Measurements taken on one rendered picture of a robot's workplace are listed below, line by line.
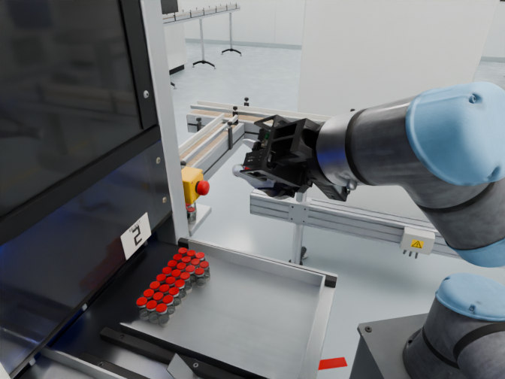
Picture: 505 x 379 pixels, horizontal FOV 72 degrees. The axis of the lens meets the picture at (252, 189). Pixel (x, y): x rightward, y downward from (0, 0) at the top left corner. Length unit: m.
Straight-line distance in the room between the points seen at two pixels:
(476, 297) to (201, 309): 0.51
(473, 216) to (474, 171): 0.07
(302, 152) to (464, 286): 0.45
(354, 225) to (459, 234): 1.32
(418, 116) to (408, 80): 1.71
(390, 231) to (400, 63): 0.85
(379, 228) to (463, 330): 1.02
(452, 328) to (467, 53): 1.50
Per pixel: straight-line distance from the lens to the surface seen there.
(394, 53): 1.97
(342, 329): 1.88
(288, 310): 0.76
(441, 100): 0.29
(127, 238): 0.73
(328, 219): 1.67
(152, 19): 0.73
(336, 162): 0.34
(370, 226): 1.66
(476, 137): 0.27
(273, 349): 0.71
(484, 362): 0.67
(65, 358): 0.74
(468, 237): 0.37
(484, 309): 0.69
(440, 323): 0.73
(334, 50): 1.99
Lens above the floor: 1.47
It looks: 32 degrees down
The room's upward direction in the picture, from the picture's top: straight up
